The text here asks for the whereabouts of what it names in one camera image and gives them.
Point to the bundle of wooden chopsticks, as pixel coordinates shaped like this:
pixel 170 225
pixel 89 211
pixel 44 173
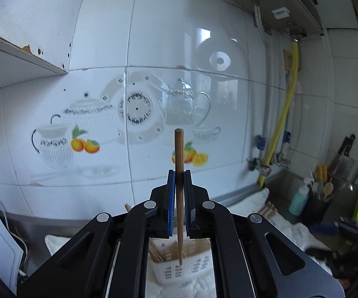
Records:
pixel 269 211

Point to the wooden chopstick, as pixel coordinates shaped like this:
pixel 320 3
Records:
pixel 179 161
pixel 272 215
pixel 265 207
pixel 128 208
pixel 162 251
pixel 154 252

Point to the white plastic utensil holder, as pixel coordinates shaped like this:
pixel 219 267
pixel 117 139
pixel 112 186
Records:
pixel 194 265

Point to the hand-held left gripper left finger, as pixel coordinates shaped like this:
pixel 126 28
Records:
pixel 171 205

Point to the wooden spoon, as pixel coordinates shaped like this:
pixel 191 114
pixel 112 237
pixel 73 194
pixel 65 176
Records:
pixel 328 189

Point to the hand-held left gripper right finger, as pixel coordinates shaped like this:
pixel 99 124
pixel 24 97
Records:
pixel 189 205

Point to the teal soap bottle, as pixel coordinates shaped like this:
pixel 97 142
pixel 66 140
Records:
pixel 298 200

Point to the metal pipe valve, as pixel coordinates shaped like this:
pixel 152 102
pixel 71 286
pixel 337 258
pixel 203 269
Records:
pixel 259 161
pixel 283 158

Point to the white quilted blanket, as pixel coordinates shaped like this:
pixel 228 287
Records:
pixel 291 226

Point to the black utensil container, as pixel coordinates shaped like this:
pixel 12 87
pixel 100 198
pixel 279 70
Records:
pixel 317 208

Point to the white wall cupboard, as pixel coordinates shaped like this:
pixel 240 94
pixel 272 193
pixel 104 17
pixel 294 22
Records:
pixel 26 15

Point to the yellow brush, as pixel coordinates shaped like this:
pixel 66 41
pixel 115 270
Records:
pixel 322 173

